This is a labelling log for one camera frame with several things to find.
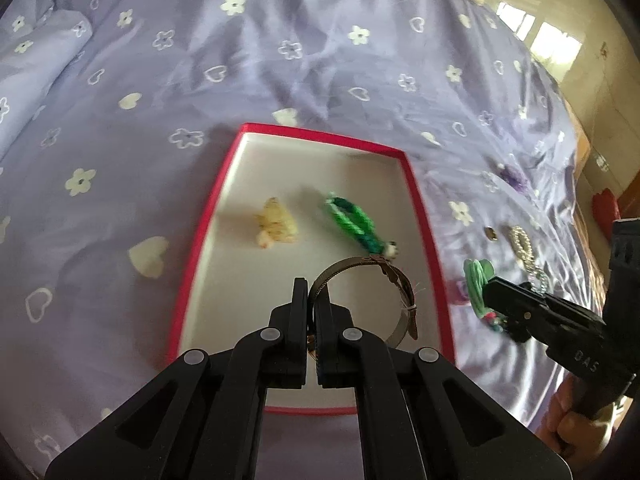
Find mint green hair tie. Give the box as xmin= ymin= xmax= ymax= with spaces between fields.
xmin=462 ymin=257 xmax=508 ymax=332

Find brown leather strap bracelet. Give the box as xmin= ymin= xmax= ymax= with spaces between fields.
xmin=305 ymin=254 xmax=421 ymax=361

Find right hand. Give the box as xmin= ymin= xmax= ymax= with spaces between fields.
xmin=536 ymin=375 xmax=615 ymax=470

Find pearl bead scrunchie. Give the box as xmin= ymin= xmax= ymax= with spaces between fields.
xmin=509 ymin=226 xmax=549 ymax=296

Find red object on floor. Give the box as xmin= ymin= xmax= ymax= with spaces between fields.
xmin=591 ymin=188 xmax=620 ymax=240

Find yellow hair claw clip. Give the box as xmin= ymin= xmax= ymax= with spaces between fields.
xmin=255 ymin=197 xmax=298 ymax=249

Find red shallow box tray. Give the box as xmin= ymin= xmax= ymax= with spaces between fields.
xmin=166 ymin=122 xmax=457 ymax=416

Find lilac flower print duvet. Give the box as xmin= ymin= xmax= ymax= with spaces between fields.
xmin=1 ymin=0 xmax=603 ymax=477

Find green braided panda bracelet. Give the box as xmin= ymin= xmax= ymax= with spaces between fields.
xmin=324 ymin=192 xmax=400 ymax=261

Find purple pompom hair tie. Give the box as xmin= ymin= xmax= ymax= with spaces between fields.
xmin=496 ymin=161 xmax=532 ymax=194

